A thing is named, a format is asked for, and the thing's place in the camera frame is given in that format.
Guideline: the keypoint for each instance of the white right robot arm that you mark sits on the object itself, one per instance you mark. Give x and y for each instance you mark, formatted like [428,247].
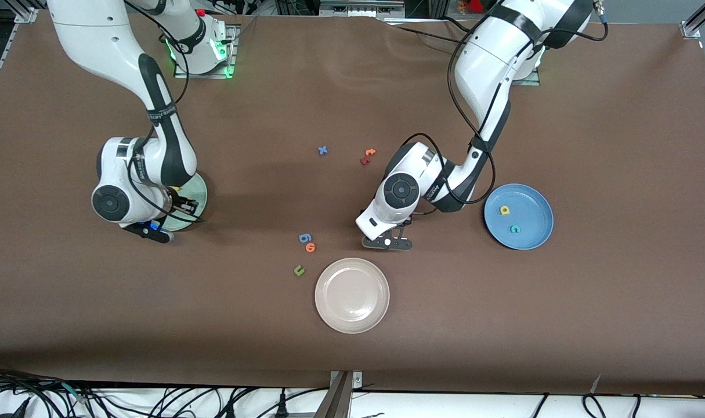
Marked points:
[97,35]

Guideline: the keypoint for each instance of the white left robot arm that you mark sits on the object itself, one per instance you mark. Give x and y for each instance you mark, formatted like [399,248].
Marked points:
[485,58]

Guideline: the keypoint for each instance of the pale green plate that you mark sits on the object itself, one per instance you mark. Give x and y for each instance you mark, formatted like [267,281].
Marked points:
[200,191]

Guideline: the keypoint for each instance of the beige plate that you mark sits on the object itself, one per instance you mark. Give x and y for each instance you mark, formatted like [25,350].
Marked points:
[352,295]

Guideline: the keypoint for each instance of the blue letter g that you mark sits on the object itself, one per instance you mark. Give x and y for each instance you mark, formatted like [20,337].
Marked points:
[302,235]

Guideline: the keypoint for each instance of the blue plate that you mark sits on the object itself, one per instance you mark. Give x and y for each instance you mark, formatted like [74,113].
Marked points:
[529,203]

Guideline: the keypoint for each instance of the grey metal box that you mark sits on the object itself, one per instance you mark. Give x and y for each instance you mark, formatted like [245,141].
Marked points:
[361,7]

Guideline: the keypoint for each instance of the red background box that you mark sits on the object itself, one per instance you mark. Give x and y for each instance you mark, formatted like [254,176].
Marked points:
[480,6]

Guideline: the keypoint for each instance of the white paper tag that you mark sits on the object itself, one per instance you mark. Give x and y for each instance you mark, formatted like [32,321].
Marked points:
[596,383]

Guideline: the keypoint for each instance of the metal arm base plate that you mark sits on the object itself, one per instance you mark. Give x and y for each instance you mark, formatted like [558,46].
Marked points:
[529,79]
[232,58]

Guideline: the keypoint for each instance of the aluminium frame post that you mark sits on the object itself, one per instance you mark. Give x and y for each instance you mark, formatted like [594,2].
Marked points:
[335,400]

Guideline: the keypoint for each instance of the aluminium frame profile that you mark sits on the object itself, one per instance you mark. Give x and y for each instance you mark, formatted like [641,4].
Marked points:
[697,23]
[24,14]

